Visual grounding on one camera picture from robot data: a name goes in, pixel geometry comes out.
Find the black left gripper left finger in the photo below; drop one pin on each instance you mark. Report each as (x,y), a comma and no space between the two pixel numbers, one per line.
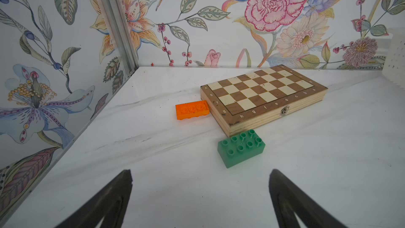
(107,208)

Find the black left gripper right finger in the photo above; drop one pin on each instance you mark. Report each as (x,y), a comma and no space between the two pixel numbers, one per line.
(291,203)

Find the green toy building brick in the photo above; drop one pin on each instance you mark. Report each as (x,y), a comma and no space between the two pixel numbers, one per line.
(240,147)

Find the wooden folding chessboard box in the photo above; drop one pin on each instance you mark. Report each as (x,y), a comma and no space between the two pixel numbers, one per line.
(254,99)

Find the orange toy building brick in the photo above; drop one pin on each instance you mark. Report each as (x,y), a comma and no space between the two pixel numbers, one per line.
(192,109)

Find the white perforated plastic basket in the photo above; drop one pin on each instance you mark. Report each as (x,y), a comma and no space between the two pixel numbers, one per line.
(394,68)

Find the aluminium corner post left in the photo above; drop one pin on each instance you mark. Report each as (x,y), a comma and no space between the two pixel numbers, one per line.
(118,28)

